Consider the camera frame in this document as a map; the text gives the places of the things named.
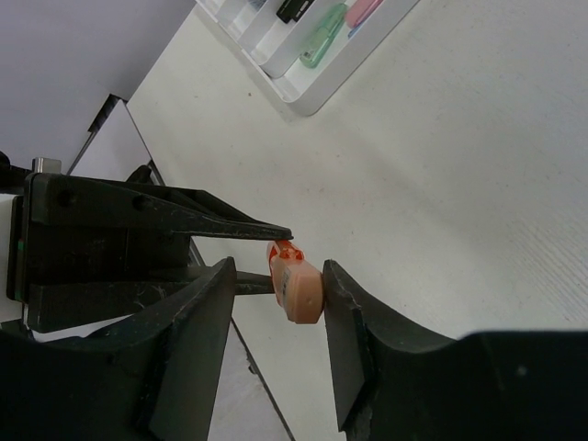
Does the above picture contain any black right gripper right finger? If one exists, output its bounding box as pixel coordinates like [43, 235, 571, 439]
[322, 260, 587, 440]

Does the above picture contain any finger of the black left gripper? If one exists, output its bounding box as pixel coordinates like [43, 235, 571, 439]
[45, 176, 293, 241]
[27, 270, 277, 334]

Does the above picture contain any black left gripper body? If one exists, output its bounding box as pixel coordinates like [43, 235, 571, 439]
[7, 174, 190, 334]

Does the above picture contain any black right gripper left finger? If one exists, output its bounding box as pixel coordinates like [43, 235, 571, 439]
[1, 258, 236, 440]

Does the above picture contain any orange correction tape pen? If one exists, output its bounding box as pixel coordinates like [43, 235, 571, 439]
[266, 241, 324, 324]

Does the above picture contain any green correction tape pen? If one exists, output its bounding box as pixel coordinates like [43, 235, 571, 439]
[299, 3, 348, 69]

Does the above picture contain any green black highlighter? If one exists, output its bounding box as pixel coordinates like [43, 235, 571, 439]
[276, 0, 313, 24]

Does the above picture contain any pink correction tape pen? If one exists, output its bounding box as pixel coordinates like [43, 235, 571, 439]
[345, 0, 382, 28]

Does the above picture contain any blue correction tape pen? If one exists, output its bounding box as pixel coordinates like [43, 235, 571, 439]
[347, 26, 361, 39]

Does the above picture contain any white compartment tray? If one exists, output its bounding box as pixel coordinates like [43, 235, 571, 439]
[196, 0, 416, 116]

